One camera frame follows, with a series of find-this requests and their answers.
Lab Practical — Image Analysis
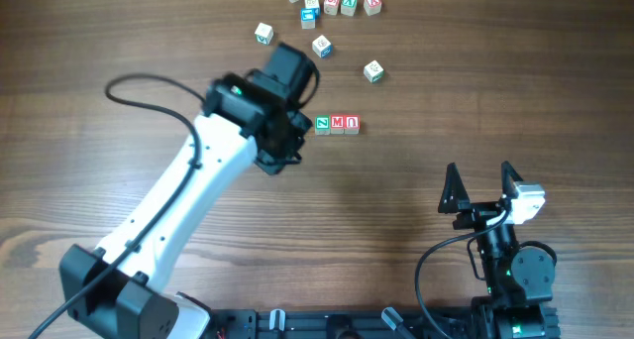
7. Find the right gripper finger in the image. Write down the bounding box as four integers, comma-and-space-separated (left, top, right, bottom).
438, 163, 471, 214
501, 161, 523, 198

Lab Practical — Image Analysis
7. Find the red letter U block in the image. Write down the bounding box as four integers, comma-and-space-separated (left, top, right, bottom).
344, 115, 361, 135

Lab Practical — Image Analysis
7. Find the red letter M block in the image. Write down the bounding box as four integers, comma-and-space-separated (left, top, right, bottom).
330, 115, 346, 135

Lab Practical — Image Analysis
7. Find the green letter Z block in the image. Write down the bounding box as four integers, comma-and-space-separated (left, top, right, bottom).
314, 115, 331, 136

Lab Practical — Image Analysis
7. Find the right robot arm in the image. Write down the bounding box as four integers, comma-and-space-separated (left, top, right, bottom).
438, 162, 561, 339

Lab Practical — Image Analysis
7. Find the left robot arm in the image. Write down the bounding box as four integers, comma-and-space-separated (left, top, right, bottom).
59, 44, 320, 338

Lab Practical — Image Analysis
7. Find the white green-sided picture block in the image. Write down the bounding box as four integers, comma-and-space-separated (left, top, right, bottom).
364, 60, 384, 83

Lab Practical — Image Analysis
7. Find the white blue-sided picture block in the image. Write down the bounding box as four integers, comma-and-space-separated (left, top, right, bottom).
312, 35, 333, 58

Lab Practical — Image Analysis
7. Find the red letter A block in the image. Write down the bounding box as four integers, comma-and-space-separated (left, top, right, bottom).
364, 0, 382, 16

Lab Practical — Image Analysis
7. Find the green letter V block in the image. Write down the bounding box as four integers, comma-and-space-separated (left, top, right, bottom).
340, 0, 358, 17

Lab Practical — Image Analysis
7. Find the red number nine block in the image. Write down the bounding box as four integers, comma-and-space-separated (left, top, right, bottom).
323, 0, 341, 16

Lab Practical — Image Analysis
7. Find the blue picture block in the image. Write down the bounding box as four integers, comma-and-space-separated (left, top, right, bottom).
300, 8, 316, 30

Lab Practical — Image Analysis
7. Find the cream picture block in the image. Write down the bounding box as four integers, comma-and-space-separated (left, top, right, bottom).
304, 0, 321, 14

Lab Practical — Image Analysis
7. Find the white teal-sided block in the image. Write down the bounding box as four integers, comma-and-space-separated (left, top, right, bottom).
255, 23, 274, 45

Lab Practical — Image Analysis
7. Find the right black camera cable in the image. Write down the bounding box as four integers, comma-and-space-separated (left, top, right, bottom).
414, 208, 511, 339

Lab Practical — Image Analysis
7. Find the black camera cable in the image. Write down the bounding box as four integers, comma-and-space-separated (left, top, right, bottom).
27, 72, 207, 339
414, 208, 511, 339

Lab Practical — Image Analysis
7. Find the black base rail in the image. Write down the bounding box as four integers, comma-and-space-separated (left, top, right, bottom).
197, 306, 561, 339

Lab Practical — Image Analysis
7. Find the left black camera cable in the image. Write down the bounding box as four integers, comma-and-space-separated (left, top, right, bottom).
27, 72, 207, 339

